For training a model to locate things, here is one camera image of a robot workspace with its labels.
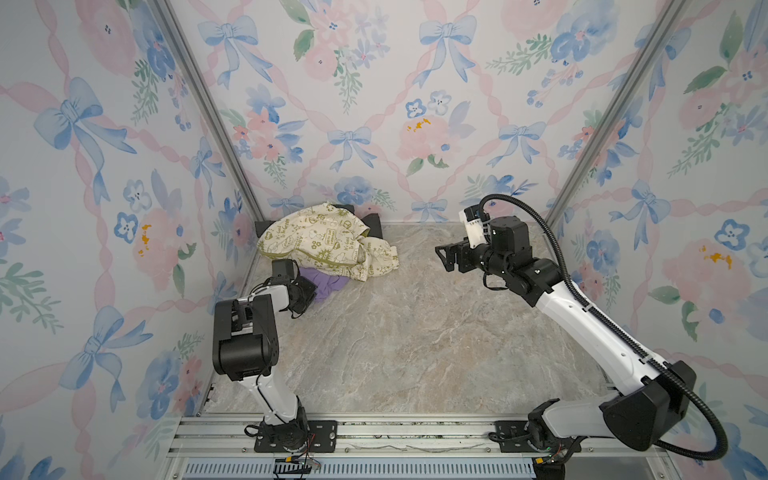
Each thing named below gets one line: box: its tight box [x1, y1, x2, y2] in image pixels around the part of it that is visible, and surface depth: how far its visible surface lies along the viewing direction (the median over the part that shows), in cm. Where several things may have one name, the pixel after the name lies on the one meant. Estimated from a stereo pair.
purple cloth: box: [299, 267, 351, 301], surface depth 103 cm
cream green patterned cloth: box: [257, 202, 399, 282], surface depth 102 cm
